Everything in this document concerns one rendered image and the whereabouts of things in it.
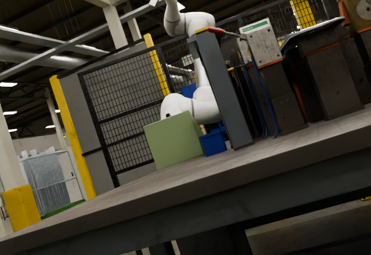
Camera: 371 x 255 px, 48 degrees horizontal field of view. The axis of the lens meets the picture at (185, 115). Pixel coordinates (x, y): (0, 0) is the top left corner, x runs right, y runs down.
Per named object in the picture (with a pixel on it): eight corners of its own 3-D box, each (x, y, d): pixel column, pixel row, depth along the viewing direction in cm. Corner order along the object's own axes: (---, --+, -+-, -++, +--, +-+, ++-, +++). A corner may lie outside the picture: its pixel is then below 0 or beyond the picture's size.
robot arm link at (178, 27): (163, 8, 265) (184, 6, 266) (163, 25, 281) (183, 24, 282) (164, 25, 259) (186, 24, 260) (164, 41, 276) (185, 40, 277)
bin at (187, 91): (227, 90, 283) (221, 73, 284) (185, 106, 287) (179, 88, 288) (228, 93, 300) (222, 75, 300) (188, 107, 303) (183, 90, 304)
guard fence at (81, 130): (217, 214, 429) (154, 33, 442) (214, 218, 415) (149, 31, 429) (107, 245, 468) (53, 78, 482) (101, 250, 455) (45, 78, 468)
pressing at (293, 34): (356, 13, 129) (355, 8, 130) (287, 37, 131) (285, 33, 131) (285, 75, 267) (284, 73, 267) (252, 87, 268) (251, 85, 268)
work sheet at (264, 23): (282, 57, 301) (268, 17, 303) (253, 68, 303) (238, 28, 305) (282, 57, 303) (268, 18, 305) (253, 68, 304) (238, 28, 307)
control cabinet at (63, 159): (26, 224, 1426) (5, 156, 1442) (36, 220, 1476) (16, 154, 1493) (84, 206, 1353) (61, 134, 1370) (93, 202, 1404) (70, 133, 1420)
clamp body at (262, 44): (309, 128, 137) (271, 25, 140) (274, 139, 138) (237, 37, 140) (305, 128, 145) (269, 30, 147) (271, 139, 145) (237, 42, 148)
